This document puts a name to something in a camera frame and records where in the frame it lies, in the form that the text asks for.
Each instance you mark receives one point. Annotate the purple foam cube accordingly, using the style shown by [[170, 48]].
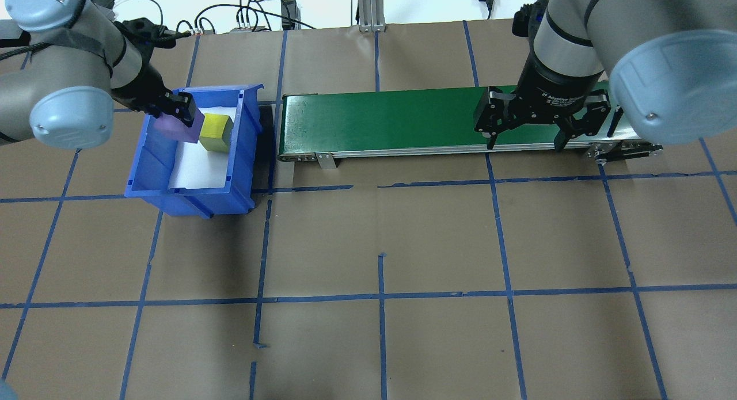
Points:
[[173, 130]]

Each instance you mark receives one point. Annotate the yellow foam cube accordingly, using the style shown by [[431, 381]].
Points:
[[214, 132]]

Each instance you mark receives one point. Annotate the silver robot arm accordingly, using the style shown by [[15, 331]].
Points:
[[662, 43], [52, 72]]

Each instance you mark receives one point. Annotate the blue plastic storage bin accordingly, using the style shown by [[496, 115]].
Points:
[[190, 203]]

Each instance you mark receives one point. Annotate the green conveyor belt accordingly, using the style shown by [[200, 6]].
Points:
[[391, 121]]

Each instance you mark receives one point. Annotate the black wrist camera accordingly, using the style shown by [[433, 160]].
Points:
[[141, 31], [527, 17]]

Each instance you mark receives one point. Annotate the aluminium frame post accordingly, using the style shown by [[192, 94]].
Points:
[[371, 8]]

